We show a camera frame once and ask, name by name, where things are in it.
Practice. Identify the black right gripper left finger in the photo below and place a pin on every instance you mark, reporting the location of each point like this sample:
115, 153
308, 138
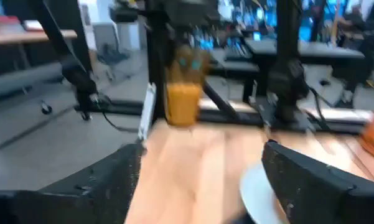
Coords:
96, 193

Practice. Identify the black caster wheel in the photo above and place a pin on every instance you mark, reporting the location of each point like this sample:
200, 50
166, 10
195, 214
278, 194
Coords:
46, 109

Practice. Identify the grey metal bench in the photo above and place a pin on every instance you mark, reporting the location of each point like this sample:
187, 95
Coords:
18, 82

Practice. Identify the white metal bracket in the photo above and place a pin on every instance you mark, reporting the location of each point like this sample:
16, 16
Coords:
147, 112

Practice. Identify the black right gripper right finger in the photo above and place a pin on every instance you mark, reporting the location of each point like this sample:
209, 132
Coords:
314, 196

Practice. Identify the amber faceted glass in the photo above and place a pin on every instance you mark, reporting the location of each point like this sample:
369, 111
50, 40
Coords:
183, 102

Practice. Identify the pale round plate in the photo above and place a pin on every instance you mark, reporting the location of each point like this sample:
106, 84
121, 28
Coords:
255, 193

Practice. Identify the wooden worktable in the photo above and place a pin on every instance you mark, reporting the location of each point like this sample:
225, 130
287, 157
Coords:
18, 35

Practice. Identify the black aluminium station frame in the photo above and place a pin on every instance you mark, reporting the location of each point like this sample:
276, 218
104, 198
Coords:
157, 62

